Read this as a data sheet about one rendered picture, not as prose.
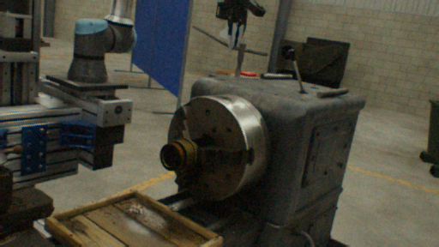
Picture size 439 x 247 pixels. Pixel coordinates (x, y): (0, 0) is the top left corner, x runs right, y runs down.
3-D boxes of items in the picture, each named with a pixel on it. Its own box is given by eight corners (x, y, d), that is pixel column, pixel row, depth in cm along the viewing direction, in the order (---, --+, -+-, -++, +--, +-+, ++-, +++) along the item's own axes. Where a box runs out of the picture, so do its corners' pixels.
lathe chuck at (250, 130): (177, 168, 136) (196, 81, 127) (249, 212, 119) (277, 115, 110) (159, 173, 129) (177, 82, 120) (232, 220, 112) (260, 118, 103)
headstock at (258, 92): (256, 151, 194) (271, 74, 185) (349, 185, 167) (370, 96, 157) (171, 176, 148) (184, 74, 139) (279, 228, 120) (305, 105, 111)
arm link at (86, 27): (65, 51, 148) (68, 15, 145) (93, 51, 159) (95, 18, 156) (88, 57, 142) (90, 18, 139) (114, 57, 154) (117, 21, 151)
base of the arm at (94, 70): (58, 75, 151) (60, 50, 148) (92, 75, 163) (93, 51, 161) (82, 83, 142) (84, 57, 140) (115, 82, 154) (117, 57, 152)
